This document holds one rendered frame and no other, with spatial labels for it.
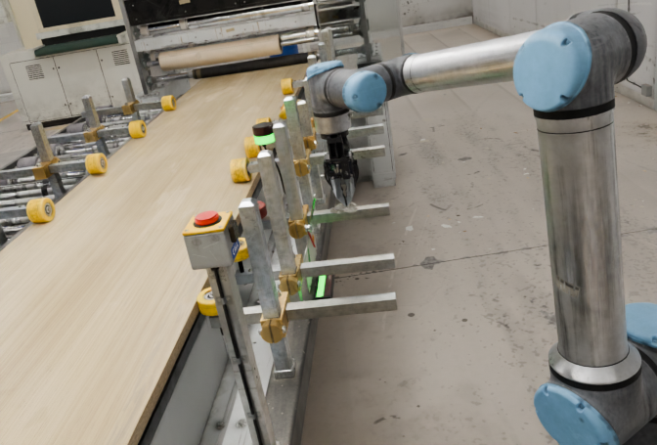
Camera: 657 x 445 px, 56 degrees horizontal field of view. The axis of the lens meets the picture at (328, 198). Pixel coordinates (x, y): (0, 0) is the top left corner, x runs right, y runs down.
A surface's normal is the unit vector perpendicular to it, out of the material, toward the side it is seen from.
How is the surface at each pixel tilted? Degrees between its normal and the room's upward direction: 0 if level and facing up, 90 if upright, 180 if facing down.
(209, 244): 90
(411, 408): 0
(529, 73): 82
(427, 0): 90
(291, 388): 0
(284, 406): 0
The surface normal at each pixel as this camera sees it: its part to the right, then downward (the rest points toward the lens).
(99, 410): -0.15, -0.91
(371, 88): 0.48, 0.27
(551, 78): -0.84, 0.21
